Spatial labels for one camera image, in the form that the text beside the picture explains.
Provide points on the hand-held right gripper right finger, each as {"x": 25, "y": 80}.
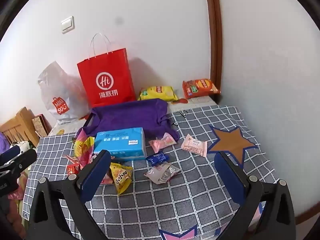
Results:
{"x": 230, "y": 180}

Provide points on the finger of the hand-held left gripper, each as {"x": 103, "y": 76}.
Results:
{"x": 22, "y": 161}
{"x": 10, "y": 153}

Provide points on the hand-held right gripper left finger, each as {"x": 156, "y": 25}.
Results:
{"x": 96, "y": 177}

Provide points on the pink yellow snack packet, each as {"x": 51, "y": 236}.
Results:
{"x": 83, "y": 145}

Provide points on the pink white snack packet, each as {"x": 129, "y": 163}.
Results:
{"x": 195, "y": 146}

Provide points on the small blue snack packet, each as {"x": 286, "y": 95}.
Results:
{"x": 157, "y": 159}

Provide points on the grey pink snack packet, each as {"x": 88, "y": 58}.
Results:
{"x": 162, "y": 173}

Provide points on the purple cloth covered tray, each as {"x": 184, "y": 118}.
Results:
{"x": 130, "y": 115}

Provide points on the pink twisted snack packet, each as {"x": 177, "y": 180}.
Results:
{"x": 162, "y": 142}

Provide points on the purple fabric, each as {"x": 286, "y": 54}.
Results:
{"x": 3, "y": 141}

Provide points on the white black spotted plush toy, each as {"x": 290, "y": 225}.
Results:
{"x": 23, "y": 145}

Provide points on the pink patterned cloth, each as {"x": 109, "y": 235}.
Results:
{"x": 17, "y": 197}

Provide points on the patterned cardboard box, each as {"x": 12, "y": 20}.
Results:
{"x": 40, "y": 126}

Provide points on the blue tissue pack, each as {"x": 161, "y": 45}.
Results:
{"x": 120, "y": 142}

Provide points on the translucent plastic shopping bag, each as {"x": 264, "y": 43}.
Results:
{"x": 55, "y": 90}

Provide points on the orange chip bag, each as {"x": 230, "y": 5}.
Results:
{"x": 200, "y": 87}

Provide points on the red paper bag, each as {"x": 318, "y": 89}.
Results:
{"x": 105, "y": 80}

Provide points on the yellow chip bag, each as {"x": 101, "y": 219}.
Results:
{"x": 157, "y": 92}

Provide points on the white light switch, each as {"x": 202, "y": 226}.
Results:
{"x": 68, "y": 25}

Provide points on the brown wooden door frame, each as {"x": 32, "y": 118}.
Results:
{"x": 215, "y": 30}

